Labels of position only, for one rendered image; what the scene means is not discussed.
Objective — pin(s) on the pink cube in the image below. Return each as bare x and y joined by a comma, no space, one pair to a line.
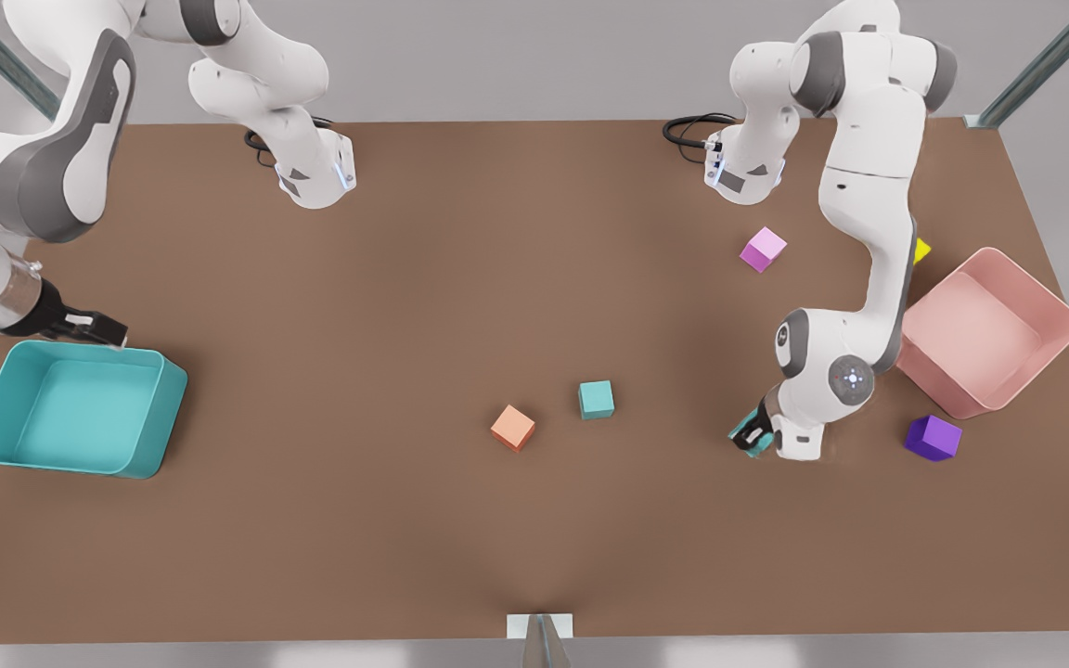
763,249

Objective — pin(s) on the teal plastic bin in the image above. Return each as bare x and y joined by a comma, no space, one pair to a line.
80,408

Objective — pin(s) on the purple cube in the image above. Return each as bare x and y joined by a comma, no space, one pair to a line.
932,438

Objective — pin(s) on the teal blue cube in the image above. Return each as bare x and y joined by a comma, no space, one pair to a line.
739,432
596,399

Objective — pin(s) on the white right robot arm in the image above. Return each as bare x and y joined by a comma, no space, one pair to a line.
80,139

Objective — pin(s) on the orange cube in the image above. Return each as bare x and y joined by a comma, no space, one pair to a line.
512,428

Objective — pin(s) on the pink plastic bin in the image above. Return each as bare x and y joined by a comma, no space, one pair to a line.
989,329

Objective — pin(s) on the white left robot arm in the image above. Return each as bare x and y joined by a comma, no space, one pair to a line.
869,186

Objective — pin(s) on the yellow cube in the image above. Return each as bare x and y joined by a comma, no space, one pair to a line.
921,249

